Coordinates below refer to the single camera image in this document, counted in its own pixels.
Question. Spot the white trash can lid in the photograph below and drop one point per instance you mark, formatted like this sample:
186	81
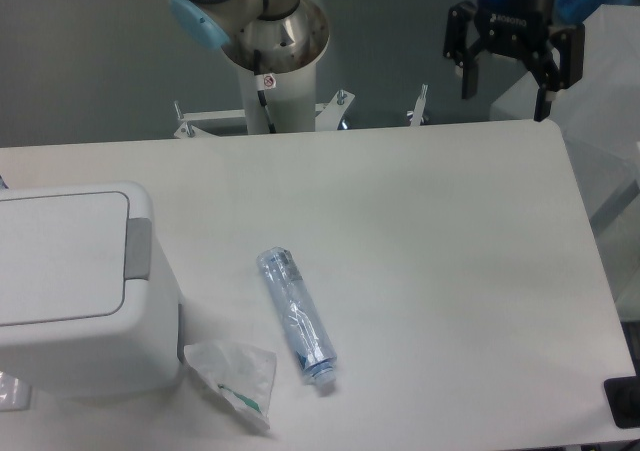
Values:
62	256

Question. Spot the silver robot arm blue cap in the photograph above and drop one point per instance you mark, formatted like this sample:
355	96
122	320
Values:
222	23

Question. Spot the white metal base bracket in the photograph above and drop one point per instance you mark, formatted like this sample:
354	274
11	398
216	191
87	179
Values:
330	116

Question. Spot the white trash can body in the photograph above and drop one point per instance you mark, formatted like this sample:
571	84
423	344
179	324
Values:
137	348

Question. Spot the black device at table edge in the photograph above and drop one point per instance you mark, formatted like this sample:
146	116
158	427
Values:
623	397

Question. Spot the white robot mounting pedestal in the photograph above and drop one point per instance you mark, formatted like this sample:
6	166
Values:
280	96

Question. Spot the clear plastic bag under can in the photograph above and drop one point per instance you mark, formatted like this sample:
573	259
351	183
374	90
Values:
15	394

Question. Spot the crushed clear plastic bottle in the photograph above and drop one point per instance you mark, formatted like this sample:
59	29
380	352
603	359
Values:
303	329

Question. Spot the crumpled clear plastic wrapper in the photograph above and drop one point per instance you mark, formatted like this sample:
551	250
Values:
242	374

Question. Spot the grey trash can push button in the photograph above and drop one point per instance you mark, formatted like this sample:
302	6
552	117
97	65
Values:
138	249

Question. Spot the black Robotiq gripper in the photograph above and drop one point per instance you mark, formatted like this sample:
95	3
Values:
518	29

